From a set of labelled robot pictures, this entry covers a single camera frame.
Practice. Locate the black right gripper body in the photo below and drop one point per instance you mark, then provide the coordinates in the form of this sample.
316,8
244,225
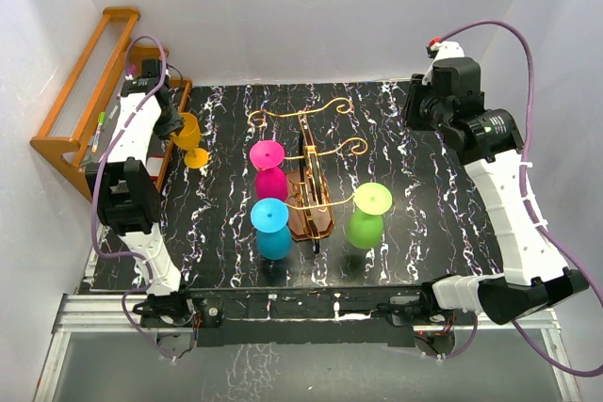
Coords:
424,113

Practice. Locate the aluminium frame rail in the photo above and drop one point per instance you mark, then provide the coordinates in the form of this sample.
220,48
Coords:
268,354

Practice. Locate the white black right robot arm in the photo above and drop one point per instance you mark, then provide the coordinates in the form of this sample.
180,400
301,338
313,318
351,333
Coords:
534,276

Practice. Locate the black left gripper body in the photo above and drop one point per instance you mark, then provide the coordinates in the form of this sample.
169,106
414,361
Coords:
169,122

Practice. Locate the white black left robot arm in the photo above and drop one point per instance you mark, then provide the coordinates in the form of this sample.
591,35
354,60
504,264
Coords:
128,202

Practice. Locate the wooden slatted shelf rack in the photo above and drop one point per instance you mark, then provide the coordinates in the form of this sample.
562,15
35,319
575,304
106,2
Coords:
64,138

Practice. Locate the blue wine glass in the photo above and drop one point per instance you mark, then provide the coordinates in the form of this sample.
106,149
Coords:
270,218

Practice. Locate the small white red box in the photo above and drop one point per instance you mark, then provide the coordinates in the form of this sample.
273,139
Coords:
153,166

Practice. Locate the green capped marker pen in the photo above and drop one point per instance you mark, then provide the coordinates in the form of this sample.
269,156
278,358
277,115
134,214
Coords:
98,132

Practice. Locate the magenta wine glass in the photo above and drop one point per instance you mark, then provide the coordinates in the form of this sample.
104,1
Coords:
270,181

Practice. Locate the green wine glass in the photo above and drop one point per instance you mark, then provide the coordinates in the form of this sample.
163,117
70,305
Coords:
365,227

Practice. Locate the gold wire wine glass rack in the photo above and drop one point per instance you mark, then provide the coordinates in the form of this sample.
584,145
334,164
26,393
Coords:
309,200

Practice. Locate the orange yellow wine glass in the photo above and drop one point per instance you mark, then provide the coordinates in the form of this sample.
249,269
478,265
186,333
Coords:
188,139

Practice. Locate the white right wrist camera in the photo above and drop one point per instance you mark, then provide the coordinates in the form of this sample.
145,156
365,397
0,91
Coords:
438,48

